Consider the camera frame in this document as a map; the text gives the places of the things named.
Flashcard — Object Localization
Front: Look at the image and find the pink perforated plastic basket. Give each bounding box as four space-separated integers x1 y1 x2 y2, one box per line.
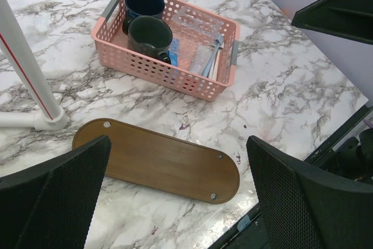
91 0 240 101

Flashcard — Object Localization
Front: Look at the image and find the dark blue mug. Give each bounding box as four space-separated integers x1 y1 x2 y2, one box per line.
122 0 165 34

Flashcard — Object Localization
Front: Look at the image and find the light blue toothbrush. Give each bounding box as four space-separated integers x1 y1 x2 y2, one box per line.
202 33 224 77

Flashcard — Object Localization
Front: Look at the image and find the white toothbrush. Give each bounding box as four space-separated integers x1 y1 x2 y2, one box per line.
209 43 224 80

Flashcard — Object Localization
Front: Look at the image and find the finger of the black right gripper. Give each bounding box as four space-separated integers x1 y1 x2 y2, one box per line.
291 0 372 45

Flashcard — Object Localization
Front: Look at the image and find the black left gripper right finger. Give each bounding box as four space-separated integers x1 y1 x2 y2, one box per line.
247 136 372 248

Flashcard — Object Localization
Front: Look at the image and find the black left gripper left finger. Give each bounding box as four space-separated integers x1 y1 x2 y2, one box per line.
1 135 111 248

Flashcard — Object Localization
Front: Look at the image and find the black front mounting rail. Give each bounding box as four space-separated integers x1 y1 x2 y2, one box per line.
213 105 372 248

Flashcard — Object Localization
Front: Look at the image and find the white PVC pipe frame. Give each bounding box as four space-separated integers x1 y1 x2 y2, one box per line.
0 0 160 131

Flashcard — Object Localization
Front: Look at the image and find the oval wooden tray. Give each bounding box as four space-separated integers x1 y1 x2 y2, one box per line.
72 118 240 204

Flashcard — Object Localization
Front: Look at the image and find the dark green mug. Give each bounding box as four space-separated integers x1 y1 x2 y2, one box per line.
127 16 173 65

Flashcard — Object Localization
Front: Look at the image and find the blue toothpaste tube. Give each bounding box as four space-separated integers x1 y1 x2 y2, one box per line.
168 38 180 66

